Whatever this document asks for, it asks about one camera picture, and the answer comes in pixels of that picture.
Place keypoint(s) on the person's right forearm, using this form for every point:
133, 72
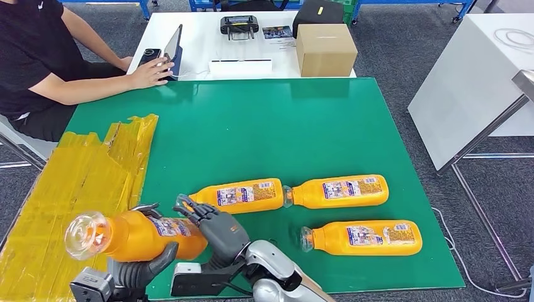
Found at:
83, 91

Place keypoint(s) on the black remote controller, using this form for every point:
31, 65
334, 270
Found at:
239, 24

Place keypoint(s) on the black phone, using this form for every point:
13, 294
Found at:
149, 54

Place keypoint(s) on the yellow taped sheet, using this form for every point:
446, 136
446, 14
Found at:
62, 183

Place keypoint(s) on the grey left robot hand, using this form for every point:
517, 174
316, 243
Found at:
164, 255

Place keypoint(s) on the green plastic crate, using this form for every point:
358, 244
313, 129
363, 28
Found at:
348, 17

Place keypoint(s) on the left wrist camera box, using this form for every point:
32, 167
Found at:
89, 285

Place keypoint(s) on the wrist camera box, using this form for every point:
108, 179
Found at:
89, 285
196, 281

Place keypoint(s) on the printed leaflet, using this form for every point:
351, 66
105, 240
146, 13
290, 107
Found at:
277, 32

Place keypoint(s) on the tablet in blue case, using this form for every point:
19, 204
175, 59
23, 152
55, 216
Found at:
174, 48

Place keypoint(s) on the green work table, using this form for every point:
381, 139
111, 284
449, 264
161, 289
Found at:
250, 133

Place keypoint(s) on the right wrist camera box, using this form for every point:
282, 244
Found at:
196, 281

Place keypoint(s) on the orange detergent bottle clear cap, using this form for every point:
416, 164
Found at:
354, 191
242, 196
137, 237
371, 237

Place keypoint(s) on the person's left hand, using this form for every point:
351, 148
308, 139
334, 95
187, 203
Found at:
126, 63

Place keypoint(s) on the person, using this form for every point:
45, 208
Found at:
29, 50

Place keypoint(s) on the person's right hand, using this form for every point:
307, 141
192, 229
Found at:
150, 75

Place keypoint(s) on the white desk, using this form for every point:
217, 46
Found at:
200, 41

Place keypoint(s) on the long white box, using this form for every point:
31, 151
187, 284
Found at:
240, 68

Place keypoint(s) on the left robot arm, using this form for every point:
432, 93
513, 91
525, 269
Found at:
127, 277

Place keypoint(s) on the brown cardboard box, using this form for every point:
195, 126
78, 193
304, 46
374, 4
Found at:
325, 51

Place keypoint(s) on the white tilted table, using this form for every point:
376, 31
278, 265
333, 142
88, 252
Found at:
467, 83

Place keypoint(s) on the steel table frame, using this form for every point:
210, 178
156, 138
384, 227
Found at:
484, 134

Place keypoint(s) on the person's left forearm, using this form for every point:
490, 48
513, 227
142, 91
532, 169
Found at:
100, 41

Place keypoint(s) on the long blue metal rack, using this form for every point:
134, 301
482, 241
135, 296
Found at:
417, 1

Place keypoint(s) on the short blue metal rack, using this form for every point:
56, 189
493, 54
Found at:
144, 7

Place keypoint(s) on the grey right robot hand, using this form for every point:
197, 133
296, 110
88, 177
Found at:
225, 235

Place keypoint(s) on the white chair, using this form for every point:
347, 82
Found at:
37, 148

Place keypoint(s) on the black bag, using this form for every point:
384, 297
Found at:
317, 16

